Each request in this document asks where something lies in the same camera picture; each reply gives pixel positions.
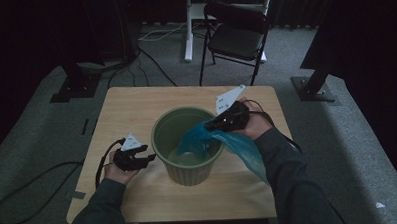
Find person's left hand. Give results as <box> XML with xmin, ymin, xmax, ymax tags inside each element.
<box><xmin>103</xmin><ymin>150</ymin><xmax>140</xmax><ymax>186</ymax></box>

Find dark curtain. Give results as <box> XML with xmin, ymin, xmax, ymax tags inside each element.
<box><xmin>212</xmin><ymin>0</ymin><xmax>338</xmax><ymax>33</ymax></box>

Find person's right hand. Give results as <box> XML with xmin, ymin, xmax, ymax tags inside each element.
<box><xmin>230</xmin><ymin>95</ymin><xmax>273</xmax><ymax>141</ymax></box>

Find looped black floor cable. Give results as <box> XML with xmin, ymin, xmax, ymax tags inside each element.
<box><xmin>0</xmin><ymin>160</ymin><xmax>87</xmax><ymax>224</ymax></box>

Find green plastic bin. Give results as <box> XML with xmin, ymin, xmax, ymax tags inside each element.
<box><xmin>149</xmin><ymin>104</ymin><xmax>227</xmax><ymax>189</ymax></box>

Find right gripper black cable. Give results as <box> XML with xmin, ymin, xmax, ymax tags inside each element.
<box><xmin>240</xmin><ymin>97</ymin><xmax>303</xmax><ymax>155</ymax></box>

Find black folding chair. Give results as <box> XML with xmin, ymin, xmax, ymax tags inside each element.
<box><xmin>196</xmin><ymin>0</ymin><xmax>274</xmax><ymax>89</ymax></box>

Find black stand with base plate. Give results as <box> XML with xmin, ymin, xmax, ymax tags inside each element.
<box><xmin>290</xmin><ymin>61</ymin><xmax>342</xmax><ymax>105</ymax></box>

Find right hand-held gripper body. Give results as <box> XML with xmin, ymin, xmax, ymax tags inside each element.
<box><xmin>215</xmin><ymin>84</ymin><xmax>251</xmax><ymax>131</ymax></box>

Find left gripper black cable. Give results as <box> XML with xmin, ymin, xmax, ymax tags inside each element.
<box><xmin>92</xmin><ymin>138</ymin><xmax>127</xmax><ymax>190</ymax></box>

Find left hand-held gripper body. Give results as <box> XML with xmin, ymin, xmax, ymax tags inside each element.
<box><xmin>112</xmin><ymin>133</ymin><xmax>147</xmax><ymax>173</ymax></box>

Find white desk frame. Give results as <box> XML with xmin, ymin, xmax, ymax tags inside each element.
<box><xmin>182</xmin><ymin>0</ymin><xmax>276</xmax><ymax>66</ymax></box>

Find black floor cables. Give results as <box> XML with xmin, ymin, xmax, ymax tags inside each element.
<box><xmin>105</xmin><ymin>42</ymin><xmax>179</xmax><ymax>89</ymax></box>

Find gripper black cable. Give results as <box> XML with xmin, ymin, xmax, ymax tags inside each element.
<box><xmin>240</xmin><ymin>97</ymin><xmax>303</xmax><ymax>155</ymax></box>
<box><xmin>92</xmin><ymin>138</ymin><xmax>127</xmax><ymax>190</ymax></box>

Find black stand base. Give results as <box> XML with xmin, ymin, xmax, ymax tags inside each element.
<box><xmin>48</xmin><ymin>59</ymin><xmax>104</xmax><ymax>104</ymax></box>

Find blue plastic bag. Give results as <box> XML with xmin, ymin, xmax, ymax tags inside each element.
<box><xmin>176</xmin><ymin>118</ymin><xmax>269</xmax><ymax>189</ymax></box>

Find grey tape strip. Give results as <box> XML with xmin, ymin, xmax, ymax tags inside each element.
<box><xmin>70</xmin><ymin>190</ymin><xmax>87</xmax><ymax>201</ymax></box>

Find white floor cable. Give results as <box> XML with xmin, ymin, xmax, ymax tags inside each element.
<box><xmin>136</xmin><ymin>21</ymin><xmax>188</xmax><ymax>42</ymax></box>

